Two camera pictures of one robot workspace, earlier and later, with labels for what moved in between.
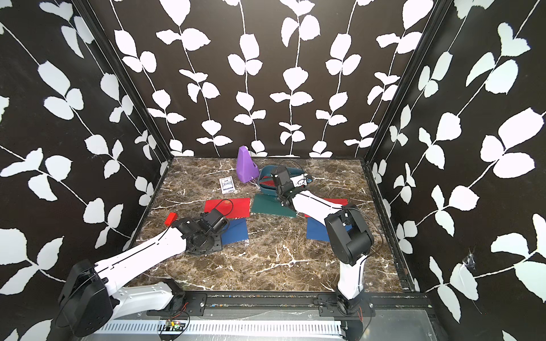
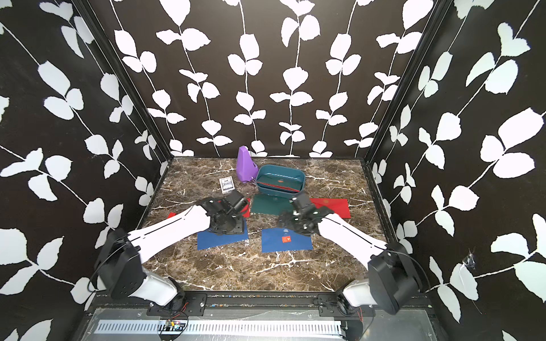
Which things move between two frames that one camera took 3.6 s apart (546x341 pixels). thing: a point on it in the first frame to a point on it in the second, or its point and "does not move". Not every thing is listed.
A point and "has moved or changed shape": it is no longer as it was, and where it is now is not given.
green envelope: (270, 204) does not move
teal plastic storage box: (266, 183) does not move
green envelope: (294, 171) has moved or changed shape
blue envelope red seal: (316, 231) has moved or changed shape
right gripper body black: (281, 196) to (296, 223)
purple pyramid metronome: (247, 170) does not move
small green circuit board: (170, 325) does not move
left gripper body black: (214, 244) to (236, 226)
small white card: (227, 185) does not move
